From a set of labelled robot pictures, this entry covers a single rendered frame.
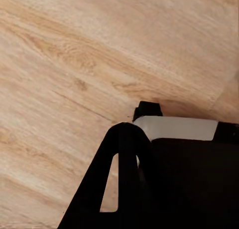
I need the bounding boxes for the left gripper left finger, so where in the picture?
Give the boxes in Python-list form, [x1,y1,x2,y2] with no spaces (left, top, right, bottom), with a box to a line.
[57,122,132,229]

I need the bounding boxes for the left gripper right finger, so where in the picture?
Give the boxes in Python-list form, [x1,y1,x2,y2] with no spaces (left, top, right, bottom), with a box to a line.
[125,122,209,229]

